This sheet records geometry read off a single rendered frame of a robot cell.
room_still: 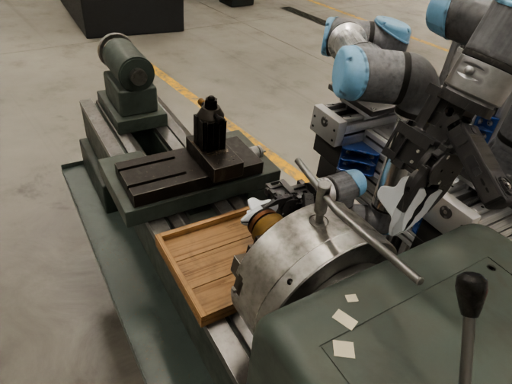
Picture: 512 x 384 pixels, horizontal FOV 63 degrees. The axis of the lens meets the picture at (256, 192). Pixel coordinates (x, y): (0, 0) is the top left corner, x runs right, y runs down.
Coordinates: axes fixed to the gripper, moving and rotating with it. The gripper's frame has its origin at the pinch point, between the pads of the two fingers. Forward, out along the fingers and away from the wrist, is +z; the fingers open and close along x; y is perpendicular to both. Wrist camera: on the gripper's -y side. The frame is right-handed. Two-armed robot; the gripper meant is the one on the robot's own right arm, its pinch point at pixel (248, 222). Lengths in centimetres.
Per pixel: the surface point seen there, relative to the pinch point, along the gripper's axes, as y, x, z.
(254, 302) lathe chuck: -22.5, 3.9, 11.4
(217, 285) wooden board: 1.1, -19.7, 6.4
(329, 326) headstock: -38.6, 17.2, 10.5
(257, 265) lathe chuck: -18.9, 8.7, 9.2
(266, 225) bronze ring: -5.6, 3.3, -1.2
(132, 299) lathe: 34, -54, 21
